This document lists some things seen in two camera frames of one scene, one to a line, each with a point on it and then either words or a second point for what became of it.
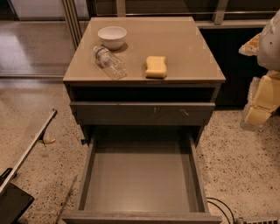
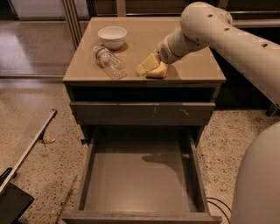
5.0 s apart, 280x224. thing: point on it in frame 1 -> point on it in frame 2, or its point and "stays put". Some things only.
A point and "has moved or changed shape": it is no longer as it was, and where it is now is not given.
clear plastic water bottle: x=113 y=66 stays put
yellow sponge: x=156 y=67 has moved or changed shape
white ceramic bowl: x=112 y=37 stays put
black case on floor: x=14 y=201 stays put
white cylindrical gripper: x=270 y=46 -> x=166 y=53
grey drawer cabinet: x=143 y=89 stays put
